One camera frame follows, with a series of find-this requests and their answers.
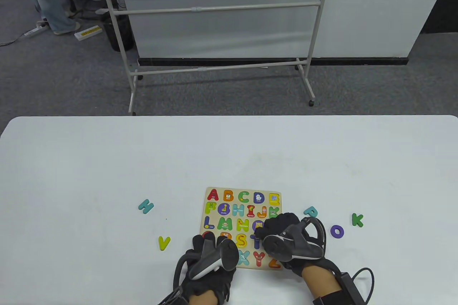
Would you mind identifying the person's left hand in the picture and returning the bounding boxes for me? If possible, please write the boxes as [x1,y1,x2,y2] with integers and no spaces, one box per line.
[178,232,239,302]

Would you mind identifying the person's right hand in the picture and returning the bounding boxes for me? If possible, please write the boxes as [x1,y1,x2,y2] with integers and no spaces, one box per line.
[255,213,335,277]

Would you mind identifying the wooden alphabet puzzle board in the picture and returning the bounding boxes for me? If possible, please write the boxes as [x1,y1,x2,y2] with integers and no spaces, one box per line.
[199,187,284,271]

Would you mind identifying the group of colourful letter blocks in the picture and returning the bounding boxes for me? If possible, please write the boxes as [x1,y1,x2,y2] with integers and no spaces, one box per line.
[203,189,282,269]

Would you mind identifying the person's left forearm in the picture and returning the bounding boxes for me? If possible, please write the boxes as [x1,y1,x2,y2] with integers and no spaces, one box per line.
[188,292,219,305]

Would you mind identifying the person's right forearm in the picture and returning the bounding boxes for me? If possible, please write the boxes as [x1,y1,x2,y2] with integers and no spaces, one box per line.
[302,267,344,305]

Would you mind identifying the grey black right hand controller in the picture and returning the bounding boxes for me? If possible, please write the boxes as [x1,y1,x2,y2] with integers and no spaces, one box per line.
[263,217,324,262]

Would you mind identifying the grey black hand controller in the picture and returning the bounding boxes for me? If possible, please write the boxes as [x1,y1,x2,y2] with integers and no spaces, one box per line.
[263,217,324,262]
[189,237,239,280]

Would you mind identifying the grey black left hand controller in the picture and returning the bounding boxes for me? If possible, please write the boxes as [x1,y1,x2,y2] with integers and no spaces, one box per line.
[189,237,239,280]

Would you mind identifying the black waste bin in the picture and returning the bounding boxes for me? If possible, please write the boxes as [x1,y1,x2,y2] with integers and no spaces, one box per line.
[102,15,135,51]

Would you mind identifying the white and yellow box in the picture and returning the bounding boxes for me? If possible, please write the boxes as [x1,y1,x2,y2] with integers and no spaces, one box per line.
[74,25,102,41]

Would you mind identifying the white power strip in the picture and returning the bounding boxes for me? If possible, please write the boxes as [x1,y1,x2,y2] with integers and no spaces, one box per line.
[23,21,49,37]

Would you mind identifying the black left glove cable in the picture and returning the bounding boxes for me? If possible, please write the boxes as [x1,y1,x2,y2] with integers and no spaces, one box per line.
[174,251,201,295]

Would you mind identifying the black glove cable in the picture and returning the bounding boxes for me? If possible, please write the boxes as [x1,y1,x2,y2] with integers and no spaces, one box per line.
[174,251,201,295]
[304,216,375,302]

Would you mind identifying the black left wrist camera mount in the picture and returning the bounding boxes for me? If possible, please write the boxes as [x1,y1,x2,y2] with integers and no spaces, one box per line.
[157,289,186,305]

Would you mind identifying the black right wrist strap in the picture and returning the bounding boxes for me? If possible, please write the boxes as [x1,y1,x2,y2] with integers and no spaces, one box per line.
[312,292,355,305]

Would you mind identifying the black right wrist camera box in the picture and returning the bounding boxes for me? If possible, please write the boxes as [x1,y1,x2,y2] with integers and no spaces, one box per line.
[338,272,365,305]

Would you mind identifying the black right glove cable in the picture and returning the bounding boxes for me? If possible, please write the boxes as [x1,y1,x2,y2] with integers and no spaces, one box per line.
[304,216,375,302]

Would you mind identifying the white floor cable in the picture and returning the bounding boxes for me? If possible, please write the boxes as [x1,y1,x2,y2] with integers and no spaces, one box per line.
[0,31,25,46]

